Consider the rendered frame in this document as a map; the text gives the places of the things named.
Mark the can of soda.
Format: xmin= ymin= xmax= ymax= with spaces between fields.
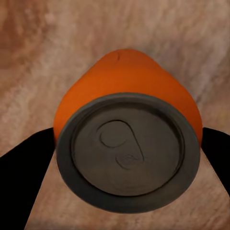
xmin=53 ymin=48 xmax=203 ymax=214

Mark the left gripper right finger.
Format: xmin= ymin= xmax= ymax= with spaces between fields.
xmin=201 ymin=127 xmax=230 ymax=196

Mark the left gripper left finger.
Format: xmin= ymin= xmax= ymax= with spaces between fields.
xmin=0 ymin=127 xmax=55 ymax=230

